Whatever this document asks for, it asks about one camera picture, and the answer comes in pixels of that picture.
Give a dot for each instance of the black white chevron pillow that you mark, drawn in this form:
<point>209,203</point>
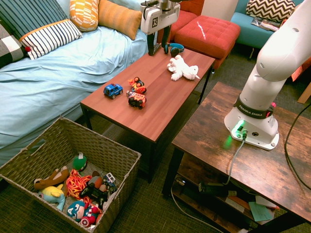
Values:
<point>269,8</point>

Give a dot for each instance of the brown stuffed dog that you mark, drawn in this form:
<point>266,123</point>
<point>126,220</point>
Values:
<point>52,179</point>

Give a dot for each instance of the red toy fire truck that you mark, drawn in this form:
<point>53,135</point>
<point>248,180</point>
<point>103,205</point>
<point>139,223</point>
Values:
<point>137,100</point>

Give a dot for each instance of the green paper note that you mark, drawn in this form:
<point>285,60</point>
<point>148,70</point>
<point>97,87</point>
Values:
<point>260,211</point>

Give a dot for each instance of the black white checkered pillow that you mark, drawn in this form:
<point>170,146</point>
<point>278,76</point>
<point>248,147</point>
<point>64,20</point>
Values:
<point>9,48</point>

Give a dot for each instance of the red armchair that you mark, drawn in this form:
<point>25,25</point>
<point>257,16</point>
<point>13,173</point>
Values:
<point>189,12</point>

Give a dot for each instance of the orange toy car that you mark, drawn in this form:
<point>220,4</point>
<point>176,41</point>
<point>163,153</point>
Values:
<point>138,85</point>

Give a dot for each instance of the rustic dark wood table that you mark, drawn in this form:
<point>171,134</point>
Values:
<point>218,150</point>

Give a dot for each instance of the white navy striped pillow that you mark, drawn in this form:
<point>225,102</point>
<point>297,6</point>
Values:
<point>51,37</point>

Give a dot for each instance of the white stuffed toy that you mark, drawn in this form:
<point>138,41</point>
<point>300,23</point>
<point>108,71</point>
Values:
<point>182,69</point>

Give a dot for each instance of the yellow white patterned pillow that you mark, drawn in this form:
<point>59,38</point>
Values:
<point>83,14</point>

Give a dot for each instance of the blue toy car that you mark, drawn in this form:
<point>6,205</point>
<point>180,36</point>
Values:
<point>113,90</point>

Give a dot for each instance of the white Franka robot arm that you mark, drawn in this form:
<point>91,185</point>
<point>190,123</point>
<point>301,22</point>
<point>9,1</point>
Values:
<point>272,58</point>

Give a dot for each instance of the magazines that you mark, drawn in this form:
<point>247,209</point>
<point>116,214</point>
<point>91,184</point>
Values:
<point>264,24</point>

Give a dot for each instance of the yellow and blue plush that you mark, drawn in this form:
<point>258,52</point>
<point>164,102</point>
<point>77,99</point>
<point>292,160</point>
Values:
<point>52,194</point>

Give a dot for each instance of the red tufted ottoman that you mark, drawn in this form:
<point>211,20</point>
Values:
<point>206,34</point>

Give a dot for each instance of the reddish wood coffee table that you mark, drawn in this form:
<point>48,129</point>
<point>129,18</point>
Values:
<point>160,106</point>

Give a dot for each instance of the blue and black headphones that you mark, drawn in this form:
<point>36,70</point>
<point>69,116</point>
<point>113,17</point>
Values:
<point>175,49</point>

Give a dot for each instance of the light blue sofa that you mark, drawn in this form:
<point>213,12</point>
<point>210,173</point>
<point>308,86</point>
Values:
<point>60,77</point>

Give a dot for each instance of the teal sofa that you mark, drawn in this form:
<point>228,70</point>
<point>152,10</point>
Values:
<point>247,31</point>

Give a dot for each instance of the orange flame pattern cloth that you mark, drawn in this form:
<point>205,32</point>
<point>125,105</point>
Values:
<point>75,184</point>

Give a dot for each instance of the blue striped large pillow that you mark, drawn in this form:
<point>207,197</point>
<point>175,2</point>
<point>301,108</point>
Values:
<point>29,14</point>

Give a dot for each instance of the Captain America plush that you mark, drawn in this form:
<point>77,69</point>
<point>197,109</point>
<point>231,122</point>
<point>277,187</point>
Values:
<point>76,210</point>

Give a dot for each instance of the black game controller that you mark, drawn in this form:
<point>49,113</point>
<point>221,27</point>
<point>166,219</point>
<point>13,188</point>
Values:
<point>93,193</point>

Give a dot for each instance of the woven wicker basket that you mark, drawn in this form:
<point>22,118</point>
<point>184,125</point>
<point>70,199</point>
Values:
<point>73,143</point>

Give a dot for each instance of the orange ribbed pillow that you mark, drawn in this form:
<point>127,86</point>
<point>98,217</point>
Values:
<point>119,17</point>

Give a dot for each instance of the green round plush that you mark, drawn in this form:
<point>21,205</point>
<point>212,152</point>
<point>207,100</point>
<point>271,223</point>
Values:
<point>79,162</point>

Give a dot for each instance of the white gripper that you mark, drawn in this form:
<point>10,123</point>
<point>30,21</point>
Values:
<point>158,18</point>

